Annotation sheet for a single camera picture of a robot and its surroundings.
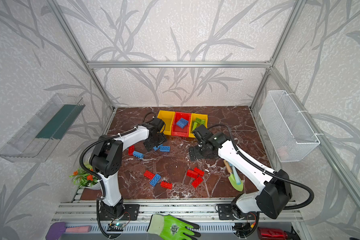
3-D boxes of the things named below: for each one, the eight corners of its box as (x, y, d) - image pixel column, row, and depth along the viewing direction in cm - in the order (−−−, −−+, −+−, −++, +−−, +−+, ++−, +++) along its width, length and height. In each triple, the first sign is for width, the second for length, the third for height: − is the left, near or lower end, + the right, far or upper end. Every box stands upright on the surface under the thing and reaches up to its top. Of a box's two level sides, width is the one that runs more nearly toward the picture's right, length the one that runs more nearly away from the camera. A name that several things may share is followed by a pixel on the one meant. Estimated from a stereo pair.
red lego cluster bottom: (195, 188, 83) (195, 187, 81) (191, 183, 85) (191, 182, 83) (203, 180, 86) (203, 179, 84) (199, 176, 87) (199, 175, 86)
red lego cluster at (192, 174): (186, 175, 88) (186, 173, 86) (188, 170, 90) (188, 168, 88) (196, 179, 86) (196, 178, 84) (198, 174, 88) (198, 172, 86)
